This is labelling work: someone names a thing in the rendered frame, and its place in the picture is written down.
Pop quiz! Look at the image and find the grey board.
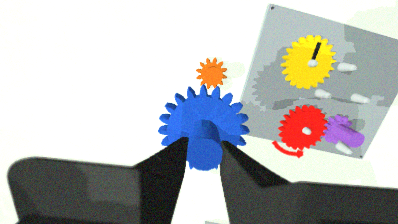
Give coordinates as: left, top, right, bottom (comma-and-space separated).
237, 3, 398, 160

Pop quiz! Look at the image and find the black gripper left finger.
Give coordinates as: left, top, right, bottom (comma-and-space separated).
6, 137, 189, 224

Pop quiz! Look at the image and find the yellow gear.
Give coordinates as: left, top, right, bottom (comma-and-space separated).
281, 35, 335, 89

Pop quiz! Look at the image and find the red curved arrow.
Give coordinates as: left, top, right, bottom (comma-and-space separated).
273, 141, 304, 158

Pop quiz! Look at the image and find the red gear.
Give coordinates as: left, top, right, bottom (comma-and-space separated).
279, 105, 328, 151

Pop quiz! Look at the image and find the blue gear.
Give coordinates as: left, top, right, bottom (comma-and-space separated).
158, 84, 250, 172

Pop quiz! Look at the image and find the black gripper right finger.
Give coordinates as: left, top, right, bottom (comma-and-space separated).
219, 140, 398, 224

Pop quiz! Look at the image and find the purple gear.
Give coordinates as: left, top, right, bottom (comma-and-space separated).
321, 115, 365, 148

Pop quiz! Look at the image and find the orange gear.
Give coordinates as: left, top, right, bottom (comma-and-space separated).
196, 57, 227, 89

